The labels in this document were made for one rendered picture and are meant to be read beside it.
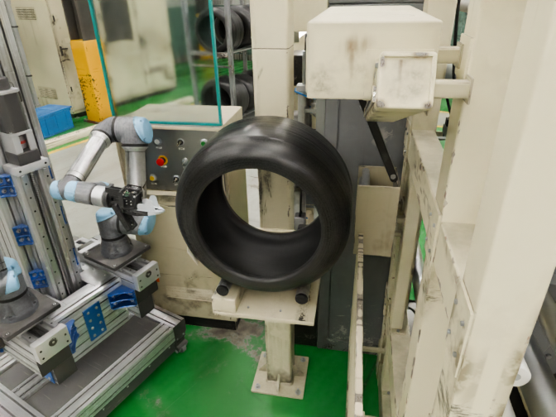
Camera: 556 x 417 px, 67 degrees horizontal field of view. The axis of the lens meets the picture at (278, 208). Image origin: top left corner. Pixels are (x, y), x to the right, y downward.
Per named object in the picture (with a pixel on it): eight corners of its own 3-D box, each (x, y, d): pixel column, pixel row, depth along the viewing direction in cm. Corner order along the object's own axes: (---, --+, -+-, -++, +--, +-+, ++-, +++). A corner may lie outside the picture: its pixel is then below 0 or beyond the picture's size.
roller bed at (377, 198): (353, 228, 183) (358, 165, 169) (389, 231, 180) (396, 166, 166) (352, 254, 166) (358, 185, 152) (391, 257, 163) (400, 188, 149)
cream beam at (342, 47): (326, 55, 138) (328, 6, 131) (405, 56, 134) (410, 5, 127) (302, 100, 86) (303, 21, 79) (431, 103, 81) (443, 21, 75)
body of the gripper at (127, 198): (133, 195, 144) (100, 189, 145) (135, 217, 148) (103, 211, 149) (143, 186, 150) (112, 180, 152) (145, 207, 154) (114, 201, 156)
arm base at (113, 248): (93, 253, 203) (88, 235, 198) (118, 238, 214) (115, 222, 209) (115, 261, 196) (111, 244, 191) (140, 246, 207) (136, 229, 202)
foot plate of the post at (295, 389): (261, 352, 239) (261, 347, 237) (309, 358, 234) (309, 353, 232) (251, 392, 216) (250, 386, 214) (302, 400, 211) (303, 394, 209)
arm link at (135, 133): (129, 231, 204) (123, 116, 193) (158, 232, 202) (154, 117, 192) (117, 237, 192) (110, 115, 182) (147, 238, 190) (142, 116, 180)
